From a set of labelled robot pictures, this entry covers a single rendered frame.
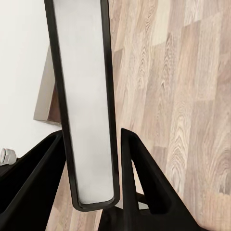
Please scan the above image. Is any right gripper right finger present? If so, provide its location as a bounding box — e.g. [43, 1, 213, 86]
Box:
[120, 128, 202, 231]

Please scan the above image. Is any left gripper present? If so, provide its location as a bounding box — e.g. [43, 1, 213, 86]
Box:
[0, 164, 11, 175]

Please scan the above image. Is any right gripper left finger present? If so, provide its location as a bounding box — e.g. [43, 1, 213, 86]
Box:
[0, 130, 66, 231]

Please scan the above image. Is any hardback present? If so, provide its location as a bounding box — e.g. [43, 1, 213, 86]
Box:
[44, 0, 121, 212]

